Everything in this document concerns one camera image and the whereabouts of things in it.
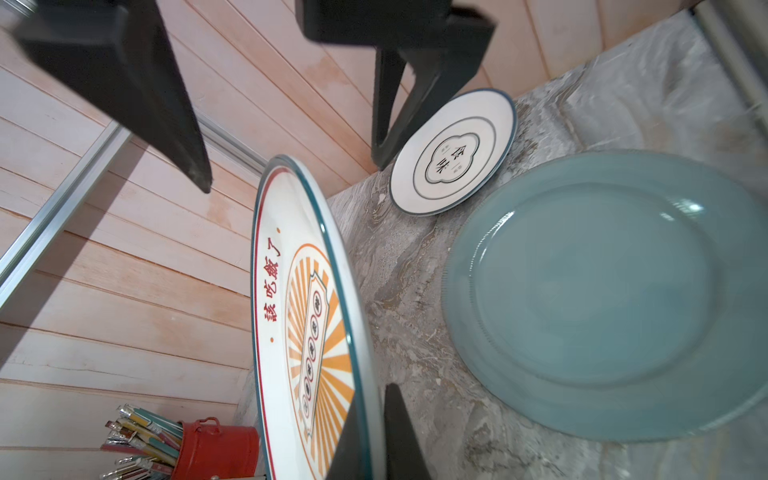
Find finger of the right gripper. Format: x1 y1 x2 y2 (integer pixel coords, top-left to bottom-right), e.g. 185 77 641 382
11 1 213 193

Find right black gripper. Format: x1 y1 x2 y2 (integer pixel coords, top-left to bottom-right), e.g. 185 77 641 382
295 0 497 170

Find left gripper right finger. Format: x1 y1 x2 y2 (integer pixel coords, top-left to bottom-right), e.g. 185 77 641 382
384 383 431 480

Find orange sunburst plate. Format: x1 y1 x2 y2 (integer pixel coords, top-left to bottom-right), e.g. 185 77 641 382
251 155 386 479

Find red utensil cup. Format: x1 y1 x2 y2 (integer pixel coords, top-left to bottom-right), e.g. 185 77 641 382
171 417 260 480

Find colourful chopsticks bundle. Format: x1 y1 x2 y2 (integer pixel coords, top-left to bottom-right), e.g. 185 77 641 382
99 403 183 480

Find white plate black rings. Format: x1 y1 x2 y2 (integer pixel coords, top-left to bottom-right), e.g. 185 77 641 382
388 88 518 217

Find grey green large plate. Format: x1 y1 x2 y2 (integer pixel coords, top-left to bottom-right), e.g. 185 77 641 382
441 151 767 442

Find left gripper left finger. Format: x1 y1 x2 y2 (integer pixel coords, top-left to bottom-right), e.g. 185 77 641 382
325 394 363 480

